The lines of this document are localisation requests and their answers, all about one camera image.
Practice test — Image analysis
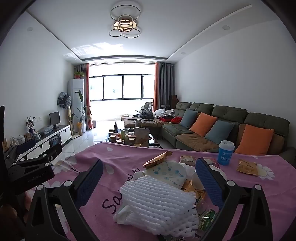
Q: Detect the cloth covered standing fan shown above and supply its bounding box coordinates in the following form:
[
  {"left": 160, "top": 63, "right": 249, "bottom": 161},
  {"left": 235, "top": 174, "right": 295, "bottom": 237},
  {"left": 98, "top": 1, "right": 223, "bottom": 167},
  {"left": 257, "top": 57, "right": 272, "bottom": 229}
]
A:
[{"left": 57, "top": 91, "right": 75, "bottom": 136}]

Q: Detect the orange and grey curtain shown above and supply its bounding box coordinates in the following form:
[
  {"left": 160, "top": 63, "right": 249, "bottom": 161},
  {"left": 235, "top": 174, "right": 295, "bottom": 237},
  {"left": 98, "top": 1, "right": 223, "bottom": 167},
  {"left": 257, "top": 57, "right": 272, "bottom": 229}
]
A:
[
  {"left": 77, "top": 63, "right": 93, "bottom": 131},
  {"left": 153, "top": 61, "right": 175, "bottom": 112}
]

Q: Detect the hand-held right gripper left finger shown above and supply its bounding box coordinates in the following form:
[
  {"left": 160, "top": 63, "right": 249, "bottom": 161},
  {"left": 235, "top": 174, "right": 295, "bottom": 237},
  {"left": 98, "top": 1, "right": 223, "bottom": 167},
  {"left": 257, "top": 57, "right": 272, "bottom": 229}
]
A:
[{"left": 23, "top": 159, "right": 104, "bottom": 241}]

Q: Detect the white tissue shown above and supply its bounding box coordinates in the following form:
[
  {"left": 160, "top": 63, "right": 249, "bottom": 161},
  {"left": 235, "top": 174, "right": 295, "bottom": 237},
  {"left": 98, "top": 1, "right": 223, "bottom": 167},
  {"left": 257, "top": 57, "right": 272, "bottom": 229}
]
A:
[{"left": 113, "top": 205, "right": 133, "bottom": 225}]

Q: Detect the grey green sectional sofa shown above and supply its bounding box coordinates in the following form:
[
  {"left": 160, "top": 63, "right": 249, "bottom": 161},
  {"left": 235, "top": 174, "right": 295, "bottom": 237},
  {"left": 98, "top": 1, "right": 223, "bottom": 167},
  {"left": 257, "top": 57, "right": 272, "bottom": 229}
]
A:
[{"left": 161, "top": 102, "right": 296, "bottom": 163}]

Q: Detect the blue cushion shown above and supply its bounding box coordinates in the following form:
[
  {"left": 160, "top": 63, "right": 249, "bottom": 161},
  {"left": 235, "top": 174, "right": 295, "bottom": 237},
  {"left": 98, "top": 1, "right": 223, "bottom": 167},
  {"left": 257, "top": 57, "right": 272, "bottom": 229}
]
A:
[
  {"left": 205, "top": 120, "right": 234, "bottom": 144},
  {"left": 180, "top": 108, "right": 199, "bottom": 129}
]

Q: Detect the office chair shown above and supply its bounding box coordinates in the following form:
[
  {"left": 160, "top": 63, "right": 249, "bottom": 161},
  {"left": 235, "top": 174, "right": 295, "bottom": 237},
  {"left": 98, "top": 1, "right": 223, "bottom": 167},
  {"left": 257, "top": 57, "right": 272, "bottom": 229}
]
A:
[{"left": 139, "top": 101, "right": 153, "bottom": 114}]

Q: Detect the green snack wrapper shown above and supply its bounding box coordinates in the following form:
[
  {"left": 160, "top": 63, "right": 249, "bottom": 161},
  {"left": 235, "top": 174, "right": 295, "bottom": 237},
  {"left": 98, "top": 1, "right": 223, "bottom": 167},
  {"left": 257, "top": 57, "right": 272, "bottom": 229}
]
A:
[{"left": 198, "top": 209, "right": 218, "bottom": 232}]

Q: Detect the orange cushion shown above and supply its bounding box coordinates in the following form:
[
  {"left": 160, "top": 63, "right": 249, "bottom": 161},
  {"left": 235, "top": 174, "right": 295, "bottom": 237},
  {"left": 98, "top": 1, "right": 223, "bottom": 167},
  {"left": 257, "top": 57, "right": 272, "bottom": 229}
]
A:
[
  {"left": 235, "top": 124, "right": 274, "bottom": 156},
  {"left": 190, "top": 112, "right": 218, "bottom": 137}
]

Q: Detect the dark clothes pile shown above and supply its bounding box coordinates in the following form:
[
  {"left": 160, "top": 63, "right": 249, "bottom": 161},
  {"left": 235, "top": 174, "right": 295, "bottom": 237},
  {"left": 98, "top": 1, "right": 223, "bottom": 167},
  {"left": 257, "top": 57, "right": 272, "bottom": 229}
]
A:
[{"left": 138, "top": 111, "right": 155, "bottom": 120}]

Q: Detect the bluish plastic bag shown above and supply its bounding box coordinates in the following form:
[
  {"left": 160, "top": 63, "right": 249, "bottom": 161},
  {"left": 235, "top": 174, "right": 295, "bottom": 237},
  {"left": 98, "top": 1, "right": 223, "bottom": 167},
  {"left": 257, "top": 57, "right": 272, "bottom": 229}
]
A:
[{"left": 39, "top": 124, "right": 54, "bottom": 136}]

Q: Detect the plain white paper bowl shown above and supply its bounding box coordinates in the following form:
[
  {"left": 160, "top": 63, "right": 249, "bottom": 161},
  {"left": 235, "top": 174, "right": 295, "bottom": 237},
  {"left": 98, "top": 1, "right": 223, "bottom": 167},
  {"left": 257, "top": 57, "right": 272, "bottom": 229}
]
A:
[{"left": 183, "top": 163, "right": 227, "bottom": 193}]

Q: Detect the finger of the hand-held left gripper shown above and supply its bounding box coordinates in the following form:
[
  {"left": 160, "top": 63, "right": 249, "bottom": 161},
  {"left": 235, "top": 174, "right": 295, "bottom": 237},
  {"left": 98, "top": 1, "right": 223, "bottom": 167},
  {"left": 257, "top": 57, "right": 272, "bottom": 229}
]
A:
[
  {"left": 46, "top": 143, "right": 63, "bottom": 164},
  {"left": 9, "top": 140, "right": 51, "bottom": 161}
]

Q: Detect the clear plastic wrapper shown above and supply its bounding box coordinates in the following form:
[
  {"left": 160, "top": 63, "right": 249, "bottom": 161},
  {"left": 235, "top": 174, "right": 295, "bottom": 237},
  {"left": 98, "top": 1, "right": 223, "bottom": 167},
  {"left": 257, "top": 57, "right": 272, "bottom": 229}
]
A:
[{"left": 54, "top": 159, "right": 79, "bottom": 172}]

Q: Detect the blue and white paper cup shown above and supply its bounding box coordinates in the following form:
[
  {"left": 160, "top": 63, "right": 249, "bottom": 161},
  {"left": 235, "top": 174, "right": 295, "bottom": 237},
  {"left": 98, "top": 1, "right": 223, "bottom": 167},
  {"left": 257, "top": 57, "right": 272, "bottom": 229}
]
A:
[{"left": 217, "top": 140, "right": 235, "bottom": 166}]

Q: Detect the black monitor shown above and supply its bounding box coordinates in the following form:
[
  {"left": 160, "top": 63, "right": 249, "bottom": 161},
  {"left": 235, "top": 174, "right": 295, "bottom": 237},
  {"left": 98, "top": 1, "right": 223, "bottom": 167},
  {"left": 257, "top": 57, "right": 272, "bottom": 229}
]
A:
[{"left": 49, "top": 111, "right": 61, "bottom": 129}]

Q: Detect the pink flowered blanket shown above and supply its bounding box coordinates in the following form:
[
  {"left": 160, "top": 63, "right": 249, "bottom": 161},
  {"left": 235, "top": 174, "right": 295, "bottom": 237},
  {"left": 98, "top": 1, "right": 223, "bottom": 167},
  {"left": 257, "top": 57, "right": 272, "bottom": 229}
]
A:
[{"left": 23, "top": 142, "right": 296, "bottom": 241}]

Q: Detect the small plant in blue vase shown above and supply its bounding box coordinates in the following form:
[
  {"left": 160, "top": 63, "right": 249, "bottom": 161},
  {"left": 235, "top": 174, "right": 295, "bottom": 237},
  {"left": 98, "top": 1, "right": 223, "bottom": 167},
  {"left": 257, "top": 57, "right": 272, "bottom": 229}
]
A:
[{"left": 25, "top": 116, "right": 35, "bottom": 134}]

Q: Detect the black glass coffee table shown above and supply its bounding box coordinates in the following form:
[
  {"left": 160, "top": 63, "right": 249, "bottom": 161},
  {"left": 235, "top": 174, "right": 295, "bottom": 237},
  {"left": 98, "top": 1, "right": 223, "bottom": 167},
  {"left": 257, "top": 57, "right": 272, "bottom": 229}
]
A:
[{"left": 105, "top": 132, "right": 162, "bottom": 149}]

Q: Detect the brown ottoman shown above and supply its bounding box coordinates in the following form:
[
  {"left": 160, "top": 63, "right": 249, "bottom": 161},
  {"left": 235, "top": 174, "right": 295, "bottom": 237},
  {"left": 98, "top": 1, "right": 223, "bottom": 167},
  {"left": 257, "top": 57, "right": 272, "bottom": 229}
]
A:
[{"left": 124, "top": 117, "right": 167, "bottom": 138}]

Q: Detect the red and white packet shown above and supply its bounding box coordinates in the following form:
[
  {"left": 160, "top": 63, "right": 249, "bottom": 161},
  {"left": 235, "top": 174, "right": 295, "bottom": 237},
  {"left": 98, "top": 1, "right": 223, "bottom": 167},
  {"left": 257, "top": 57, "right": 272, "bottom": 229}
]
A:
[{"left": 203, "top": 158, "right": 220, "bottom": 168}]

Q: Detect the large window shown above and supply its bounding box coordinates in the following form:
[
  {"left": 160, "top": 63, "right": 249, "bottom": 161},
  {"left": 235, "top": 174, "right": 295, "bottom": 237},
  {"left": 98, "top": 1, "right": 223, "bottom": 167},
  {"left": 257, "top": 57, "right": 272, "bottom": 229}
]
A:
[{"left": 89, "top": 74, "right": 155, "bottom": 101}]

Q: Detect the red cloth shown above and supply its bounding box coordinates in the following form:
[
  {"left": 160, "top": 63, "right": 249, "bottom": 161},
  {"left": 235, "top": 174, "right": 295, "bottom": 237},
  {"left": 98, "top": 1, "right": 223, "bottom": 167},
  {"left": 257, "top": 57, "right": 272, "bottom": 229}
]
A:
[{"left": 159, "top": 116, "right": 183, "bottom": 124}]

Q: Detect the ring ceiling lamp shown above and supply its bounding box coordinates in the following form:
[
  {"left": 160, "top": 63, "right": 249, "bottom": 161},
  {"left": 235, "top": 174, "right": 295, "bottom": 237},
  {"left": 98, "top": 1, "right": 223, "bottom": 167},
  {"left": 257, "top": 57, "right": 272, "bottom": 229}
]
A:
[{"left": 109, "top": 0, "right": 141, "bottom": 39}]

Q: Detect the white and black cabinet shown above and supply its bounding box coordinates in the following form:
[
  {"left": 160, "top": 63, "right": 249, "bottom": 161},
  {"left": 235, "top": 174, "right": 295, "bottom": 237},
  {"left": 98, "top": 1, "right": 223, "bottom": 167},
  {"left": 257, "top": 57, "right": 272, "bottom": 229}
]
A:
[{"left": 5, "top": 124, "right": 72, "bottom": 163}]

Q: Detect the white clothes pile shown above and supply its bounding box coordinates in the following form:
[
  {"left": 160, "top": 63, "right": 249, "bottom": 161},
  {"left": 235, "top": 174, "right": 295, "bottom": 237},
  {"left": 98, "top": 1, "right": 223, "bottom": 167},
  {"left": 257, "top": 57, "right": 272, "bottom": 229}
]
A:
[{"left": 154, "top": 109, "right": 176, "bottom": 117}]

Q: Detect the white standing air conditioner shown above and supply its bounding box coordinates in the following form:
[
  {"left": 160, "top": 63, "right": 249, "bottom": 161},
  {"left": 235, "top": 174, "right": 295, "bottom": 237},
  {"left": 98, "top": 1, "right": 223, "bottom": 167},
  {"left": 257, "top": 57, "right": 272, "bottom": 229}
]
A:
[{"left": 68, "top": 79, "right": 85, "bottom": 135}]

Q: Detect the copper foil snack bag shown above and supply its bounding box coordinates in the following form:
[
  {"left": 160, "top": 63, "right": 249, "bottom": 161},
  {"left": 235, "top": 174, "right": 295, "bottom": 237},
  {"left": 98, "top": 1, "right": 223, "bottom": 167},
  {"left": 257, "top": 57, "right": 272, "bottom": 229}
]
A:
[{"left": 143, "top": 151, "right": 173, "bottom": 168}]

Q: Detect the large leaf floor plant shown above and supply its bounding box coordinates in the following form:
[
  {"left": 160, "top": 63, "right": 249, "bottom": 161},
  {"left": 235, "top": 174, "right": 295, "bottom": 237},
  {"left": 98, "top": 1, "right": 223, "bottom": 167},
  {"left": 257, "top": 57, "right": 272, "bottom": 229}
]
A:
[{"left": 70, "top": 90, "right": 92, "bottom": 136}]

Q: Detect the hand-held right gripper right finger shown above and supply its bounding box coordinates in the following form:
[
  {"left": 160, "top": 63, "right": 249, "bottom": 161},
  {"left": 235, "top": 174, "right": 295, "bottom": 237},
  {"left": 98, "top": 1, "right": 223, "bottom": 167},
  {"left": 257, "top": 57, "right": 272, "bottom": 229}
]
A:
[{"left": 195, "top": 158, "right": 273, "bottom": 241}]

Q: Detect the white foam fruit net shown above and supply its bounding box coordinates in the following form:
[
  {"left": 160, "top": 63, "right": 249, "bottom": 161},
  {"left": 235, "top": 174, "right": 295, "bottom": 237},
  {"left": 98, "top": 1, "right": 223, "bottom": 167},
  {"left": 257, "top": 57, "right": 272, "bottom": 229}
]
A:
[{"left": 113, "top": 175, "right": 200, "bottom": 230}]

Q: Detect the beige snack packet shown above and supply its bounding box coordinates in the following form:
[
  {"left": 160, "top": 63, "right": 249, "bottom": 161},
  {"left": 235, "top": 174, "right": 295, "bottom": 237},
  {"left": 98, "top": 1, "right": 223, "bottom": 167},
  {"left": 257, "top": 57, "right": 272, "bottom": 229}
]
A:
[{"left": 179, "top": 155, "right": 197, "bottom": 165}]

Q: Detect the crinkled gold wrapper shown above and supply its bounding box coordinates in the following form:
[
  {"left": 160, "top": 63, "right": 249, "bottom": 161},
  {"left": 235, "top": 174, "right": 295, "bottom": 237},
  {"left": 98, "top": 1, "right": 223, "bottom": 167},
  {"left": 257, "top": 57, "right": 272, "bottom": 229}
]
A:
[{"left": 181, "top": 179, "right": 207, "bottom": 200}]

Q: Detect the yellow gold patterned packet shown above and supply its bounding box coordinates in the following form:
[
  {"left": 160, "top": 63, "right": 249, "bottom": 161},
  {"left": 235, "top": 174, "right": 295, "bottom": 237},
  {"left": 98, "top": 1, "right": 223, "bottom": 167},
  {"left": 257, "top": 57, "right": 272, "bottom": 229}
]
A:
[{"left": 236, "top": 159, "right": 258, "bottom": 177}]

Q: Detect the brown paper bag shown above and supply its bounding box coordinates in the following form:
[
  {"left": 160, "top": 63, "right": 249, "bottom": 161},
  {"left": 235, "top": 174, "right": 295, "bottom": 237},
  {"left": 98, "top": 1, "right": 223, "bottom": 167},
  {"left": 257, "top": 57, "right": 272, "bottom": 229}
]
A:
[{"left": 134, "top": 127, "right": 150, "bottom": 147}]

